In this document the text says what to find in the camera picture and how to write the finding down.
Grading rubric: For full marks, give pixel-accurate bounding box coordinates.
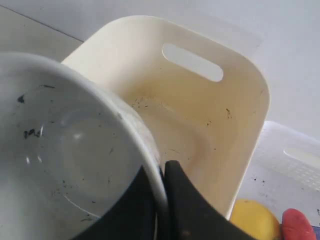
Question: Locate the yellow lemon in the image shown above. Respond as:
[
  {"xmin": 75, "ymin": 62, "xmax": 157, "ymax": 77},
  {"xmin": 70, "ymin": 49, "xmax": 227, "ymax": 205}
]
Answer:
[{"xmin": 229, "ymin": 198, "xmax": 282, "ymax": 240}]

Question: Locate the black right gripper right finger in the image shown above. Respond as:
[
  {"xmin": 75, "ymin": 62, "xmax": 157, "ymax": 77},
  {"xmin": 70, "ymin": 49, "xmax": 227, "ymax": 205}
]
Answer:
[{"xmin": 164, "ymin": 160, "xmax": 253, "ymax": 240}]

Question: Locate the cream plastic bin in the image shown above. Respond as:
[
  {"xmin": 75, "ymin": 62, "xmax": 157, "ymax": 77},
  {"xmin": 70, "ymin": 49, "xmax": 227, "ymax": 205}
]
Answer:
[{"xmin": 63, "ymin": 15, "xmax": 270, "ymax": 219}]

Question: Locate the white perforated plastic basket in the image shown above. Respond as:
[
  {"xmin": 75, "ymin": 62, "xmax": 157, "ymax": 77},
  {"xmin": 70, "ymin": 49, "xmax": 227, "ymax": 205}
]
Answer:
[{"xmin": 237, "ymin": 121, "xmax": 320, "ymax": 235}]

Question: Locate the white ceramic bowl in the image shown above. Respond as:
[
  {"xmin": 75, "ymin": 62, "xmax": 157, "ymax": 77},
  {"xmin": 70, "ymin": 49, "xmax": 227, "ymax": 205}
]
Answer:
[{"xmin": 0, "ymin": 52, "xmax": 170, "ymax": 240}]

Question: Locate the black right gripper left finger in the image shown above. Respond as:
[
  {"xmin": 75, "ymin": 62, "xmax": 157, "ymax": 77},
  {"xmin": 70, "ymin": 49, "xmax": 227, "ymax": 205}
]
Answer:
[{"xmin": 74, "ymin": 167, "xmax": 156, "ymax": 240}]

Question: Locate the red sausage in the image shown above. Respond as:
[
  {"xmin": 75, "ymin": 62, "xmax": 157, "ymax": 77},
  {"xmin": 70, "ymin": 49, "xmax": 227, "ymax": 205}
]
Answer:
[{"xmin": 281, "ymin": 208, "xmax": 317, "ymax": 240}]

